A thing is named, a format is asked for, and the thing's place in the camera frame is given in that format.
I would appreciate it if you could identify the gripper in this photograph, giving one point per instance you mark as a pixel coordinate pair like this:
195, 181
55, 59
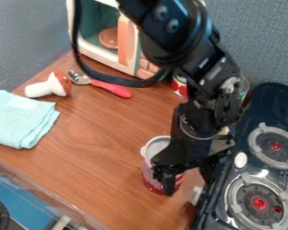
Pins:
192, 149

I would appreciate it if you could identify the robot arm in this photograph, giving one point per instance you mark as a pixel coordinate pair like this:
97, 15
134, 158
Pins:
182, 33

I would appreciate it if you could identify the red white can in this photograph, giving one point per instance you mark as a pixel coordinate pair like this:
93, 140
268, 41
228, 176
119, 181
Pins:
178, 86

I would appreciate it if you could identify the toy microwave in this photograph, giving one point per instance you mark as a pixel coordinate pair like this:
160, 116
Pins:
106, 36

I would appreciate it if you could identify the toy stove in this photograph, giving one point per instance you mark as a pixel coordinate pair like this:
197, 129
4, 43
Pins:
262, 167

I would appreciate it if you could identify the white brown toy mushroom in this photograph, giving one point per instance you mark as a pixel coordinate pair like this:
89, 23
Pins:
46, 86

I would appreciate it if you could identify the light blue cloth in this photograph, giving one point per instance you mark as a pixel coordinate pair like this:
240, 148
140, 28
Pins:
20, 119

